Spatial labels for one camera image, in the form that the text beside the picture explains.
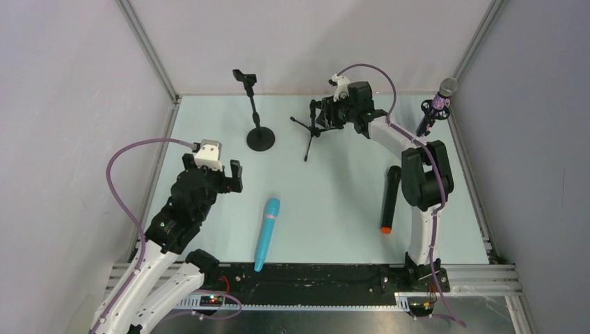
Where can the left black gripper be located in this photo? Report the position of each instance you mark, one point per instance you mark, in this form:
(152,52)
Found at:
(214,175)

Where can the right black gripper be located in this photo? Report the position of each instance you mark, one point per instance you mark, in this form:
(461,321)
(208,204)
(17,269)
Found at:
(325,110)

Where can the small tripod clip stand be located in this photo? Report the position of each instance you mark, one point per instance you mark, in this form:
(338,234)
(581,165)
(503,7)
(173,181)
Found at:
(315,131)

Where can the blue microphone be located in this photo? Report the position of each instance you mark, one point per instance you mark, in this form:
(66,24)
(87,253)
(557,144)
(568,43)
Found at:
(270,214)

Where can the black microphone orange end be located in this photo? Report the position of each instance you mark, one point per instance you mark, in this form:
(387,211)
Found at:
(393,179)

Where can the purple glitter microphone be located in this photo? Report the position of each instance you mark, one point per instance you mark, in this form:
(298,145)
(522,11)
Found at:
(447,88)

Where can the tripod shock mount stand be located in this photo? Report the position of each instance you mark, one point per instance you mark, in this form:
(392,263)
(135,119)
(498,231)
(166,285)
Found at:
(433,111)

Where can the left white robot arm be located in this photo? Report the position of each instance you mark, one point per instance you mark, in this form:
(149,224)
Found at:
(136,305)

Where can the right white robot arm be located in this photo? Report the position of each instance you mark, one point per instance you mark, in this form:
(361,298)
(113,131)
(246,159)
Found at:
(426,177)

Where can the round base microphone stand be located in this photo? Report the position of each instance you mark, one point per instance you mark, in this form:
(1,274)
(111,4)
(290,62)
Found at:
(260,138)

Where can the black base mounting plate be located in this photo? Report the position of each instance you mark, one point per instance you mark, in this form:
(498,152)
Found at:
(322,284)

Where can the left electronics board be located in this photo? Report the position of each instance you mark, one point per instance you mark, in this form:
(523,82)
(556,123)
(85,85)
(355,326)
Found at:
(211,300)

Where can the electronics board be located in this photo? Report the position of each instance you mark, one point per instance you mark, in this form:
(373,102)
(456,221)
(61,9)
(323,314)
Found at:
(421,309)
(211,300)

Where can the right electronics board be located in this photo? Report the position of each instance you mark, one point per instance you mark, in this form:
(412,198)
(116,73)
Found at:
(421,309)

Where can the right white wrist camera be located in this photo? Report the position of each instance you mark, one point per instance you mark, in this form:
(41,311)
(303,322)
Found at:
(341,84)

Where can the grey slotted cable duct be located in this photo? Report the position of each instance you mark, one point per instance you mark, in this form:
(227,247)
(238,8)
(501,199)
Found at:
(195,303)

